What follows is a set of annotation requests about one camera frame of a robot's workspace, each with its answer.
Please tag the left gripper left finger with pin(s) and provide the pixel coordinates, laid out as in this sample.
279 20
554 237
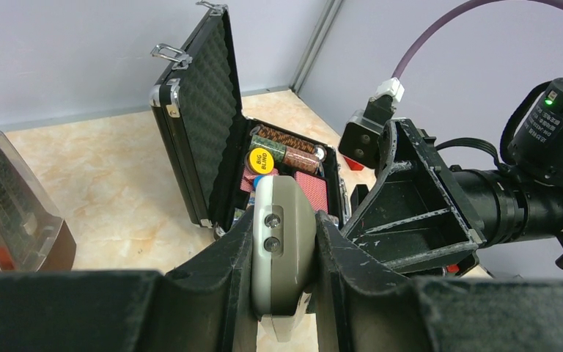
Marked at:
201 305

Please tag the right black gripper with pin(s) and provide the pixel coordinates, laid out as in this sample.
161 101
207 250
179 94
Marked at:
416 217

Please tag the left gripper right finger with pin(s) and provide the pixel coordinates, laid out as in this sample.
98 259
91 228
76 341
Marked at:
362 305

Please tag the beige remote control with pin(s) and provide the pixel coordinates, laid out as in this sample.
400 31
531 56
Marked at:
284 231

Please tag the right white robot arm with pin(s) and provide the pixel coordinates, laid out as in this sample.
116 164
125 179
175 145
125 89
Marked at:
516 187

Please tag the red toy block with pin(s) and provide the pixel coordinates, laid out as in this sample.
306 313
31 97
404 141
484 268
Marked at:
353 165

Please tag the red playing card deck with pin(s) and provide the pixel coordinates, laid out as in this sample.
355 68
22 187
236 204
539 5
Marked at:
315 190

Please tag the blue poker chip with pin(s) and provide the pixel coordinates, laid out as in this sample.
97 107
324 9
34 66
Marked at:
256 181

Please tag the black poker chip case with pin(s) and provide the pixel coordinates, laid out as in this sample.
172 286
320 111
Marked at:
198 109

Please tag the yellow big blind chip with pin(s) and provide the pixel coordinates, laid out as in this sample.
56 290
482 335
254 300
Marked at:
260 161

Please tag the brown metronome with clear cover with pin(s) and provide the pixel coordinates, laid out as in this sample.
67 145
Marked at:
33 234

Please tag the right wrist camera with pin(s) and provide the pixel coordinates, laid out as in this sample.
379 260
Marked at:
359 141

